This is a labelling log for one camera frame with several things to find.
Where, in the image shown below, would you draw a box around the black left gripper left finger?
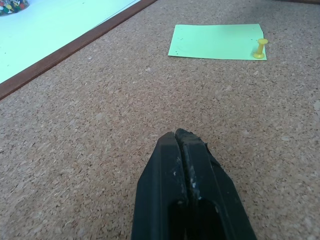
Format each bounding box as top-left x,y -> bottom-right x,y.
130,131 -> 189,240

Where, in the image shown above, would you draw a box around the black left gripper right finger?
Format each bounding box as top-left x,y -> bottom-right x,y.
174,128 -> 258,240

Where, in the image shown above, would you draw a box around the green paper note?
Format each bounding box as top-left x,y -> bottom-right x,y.
167,23 -> 268,61

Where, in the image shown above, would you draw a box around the tray of colourful pushpins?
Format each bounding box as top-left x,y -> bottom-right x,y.
0,0 -> 30,17

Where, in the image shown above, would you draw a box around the wood-framed cork board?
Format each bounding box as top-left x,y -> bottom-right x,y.
0,0 -> 320,240

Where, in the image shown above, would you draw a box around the yellow pushpin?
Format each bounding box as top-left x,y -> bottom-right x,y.
252,38 -> 269,60

